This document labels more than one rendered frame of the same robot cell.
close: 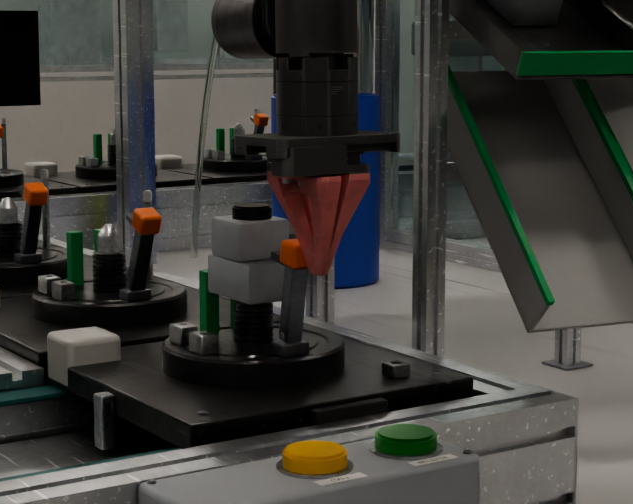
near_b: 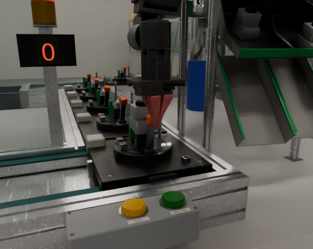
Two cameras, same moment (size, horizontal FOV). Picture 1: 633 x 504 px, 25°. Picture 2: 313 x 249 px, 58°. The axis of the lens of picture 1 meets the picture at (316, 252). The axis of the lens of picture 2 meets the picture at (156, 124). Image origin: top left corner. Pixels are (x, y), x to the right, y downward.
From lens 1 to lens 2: 0.50 m
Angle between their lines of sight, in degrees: 14
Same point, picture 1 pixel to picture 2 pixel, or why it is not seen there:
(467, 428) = (203, 188)
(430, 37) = (211, 44)
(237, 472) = (103, 210)
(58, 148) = not seen: hidden behind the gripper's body
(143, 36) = not seen: hidden behind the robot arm
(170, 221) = not seen: hidden behind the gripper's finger
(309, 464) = (127, 212)
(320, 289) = (180, 120)
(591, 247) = (263, 116)
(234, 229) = (134, 109)
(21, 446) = (71, 171)
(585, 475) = (254, 191)
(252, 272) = (138, 124)
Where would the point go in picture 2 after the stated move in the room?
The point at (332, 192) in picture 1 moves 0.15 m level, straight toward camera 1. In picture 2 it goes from (157, 101) to (132, 122)
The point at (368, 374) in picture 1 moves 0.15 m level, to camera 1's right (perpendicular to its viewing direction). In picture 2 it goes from (177, 159) to (246, 165)
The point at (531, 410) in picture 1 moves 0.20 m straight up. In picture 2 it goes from (230, 181) to (238, 80)
